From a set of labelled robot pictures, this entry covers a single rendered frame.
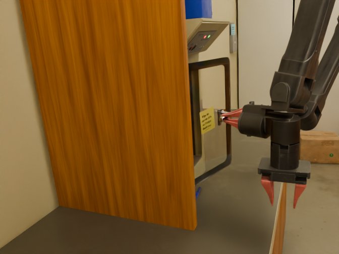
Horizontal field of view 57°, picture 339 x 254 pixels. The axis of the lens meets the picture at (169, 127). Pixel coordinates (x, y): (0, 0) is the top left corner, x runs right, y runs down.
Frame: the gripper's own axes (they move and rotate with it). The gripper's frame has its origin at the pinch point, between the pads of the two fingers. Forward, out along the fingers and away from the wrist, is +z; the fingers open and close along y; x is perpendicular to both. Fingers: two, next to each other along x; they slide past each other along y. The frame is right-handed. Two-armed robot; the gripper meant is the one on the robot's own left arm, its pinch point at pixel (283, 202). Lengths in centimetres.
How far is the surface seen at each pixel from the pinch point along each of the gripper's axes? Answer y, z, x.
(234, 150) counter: 26, 16, -70
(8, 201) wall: 76, 6, 10
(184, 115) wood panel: 24.2, -17.8, -5.9
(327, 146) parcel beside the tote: -27, 91, -288
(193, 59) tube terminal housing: 32, -29, -39
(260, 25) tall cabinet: 48, -39, -325
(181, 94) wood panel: 24.7, -23.2, -5.9
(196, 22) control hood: 22.4, -40.1, -14.0
